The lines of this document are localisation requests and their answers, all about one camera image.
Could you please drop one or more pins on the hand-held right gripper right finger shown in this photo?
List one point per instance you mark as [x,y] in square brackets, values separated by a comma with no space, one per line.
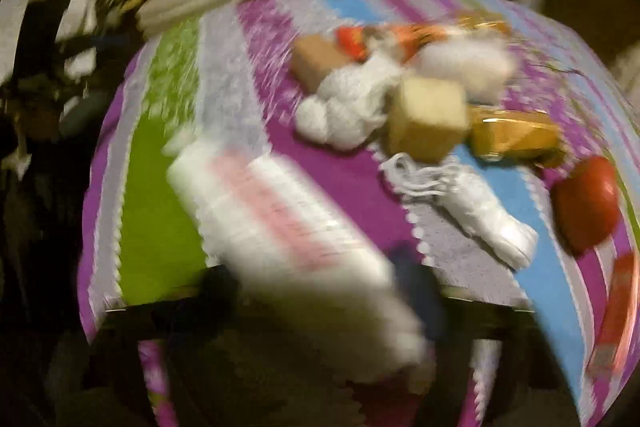
[417,282]

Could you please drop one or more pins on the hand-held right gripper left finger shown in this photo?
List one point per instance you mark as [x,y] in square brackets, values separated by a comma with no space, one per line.
[212,289]

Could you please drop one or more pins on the white packet with pink print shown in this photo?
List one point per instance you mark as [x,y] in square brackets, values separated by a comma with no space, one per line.
[280,227]

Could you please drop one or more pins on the yellow sponge block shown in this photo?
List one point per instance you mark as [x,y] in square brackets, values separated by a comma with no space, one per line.
[427,124]

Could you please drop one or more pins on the striped printed blanket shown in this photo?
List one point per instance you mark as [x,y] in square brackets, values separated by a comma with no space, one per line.
[350,187]

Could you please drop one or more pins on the golden yellow foil wrapper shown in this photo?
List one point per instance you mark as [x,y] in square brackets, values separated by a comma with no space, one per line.
[515,134]

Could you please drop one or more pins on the red apple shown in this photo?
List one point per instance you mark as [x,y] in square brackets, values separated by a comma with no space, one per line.
[587,204]

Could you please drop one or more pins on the red orange carton box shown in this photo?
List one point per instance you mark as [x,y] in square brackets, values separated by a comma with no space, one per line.
[614,312]

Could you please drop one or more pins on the fluffy white wad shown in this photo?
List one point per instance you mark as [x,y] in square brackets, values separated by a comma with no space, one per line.
[467,64]

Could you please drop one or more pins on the orange red snack wrapper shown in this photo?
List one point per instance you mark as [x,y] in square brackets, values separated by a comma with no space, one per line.
[400,38]

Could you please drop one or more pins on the small brown cardboard box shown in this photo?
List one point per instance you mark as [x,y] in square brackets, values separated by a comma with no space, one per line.
[317,57]

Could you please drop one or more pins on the small golden wrapper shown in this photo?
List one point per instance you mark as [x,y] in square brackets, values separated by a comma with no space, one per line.
[484,25]

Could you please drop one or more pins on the white layered stack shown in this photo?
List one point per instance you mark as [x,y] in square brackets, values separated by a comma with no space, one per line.
[187,2]

